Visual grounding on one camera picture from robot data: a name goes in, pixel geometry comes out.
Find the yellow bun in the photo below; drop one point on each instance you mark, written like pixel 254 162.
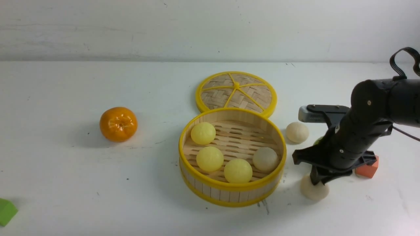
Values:
pixel 238 171
pixel 210 159
pixel 203 133

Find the cream bun bottom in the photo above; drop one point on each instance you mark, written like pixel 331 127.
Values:
pixel 265 159

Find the orange toy tangerine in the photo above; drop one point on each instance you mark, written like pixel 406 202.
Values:
pixel 118 124

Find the orange foam cube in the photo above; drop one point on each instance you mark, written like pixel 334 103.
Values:
pixel 368 171

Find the green toy watermelon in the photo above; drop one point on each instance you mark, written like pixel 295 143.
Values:
pixel 318 140

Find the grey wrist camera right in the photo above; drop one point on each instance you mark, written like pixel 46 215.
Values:
pixel 330 115

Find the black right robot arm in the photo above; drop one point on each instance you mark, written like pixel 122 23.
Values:
pixel 375 106

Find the cream bun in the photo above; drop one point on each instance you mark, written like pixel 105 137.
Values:
pixel 315 192
pixel 265 159
pixel 297 132

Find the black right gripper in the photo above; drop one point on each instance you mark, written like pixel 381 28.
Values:
pixel 343 148

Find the woven bamboo steamer lid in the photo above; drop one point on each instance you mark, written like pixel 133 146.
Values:
pixel 236 89

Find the bamboo steamer tray yellow rim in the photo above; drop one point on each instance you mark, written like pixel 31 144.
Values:
pixel 239 134

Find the green foam block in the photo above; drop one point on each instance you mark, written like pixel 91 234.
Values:
pixel 7 211

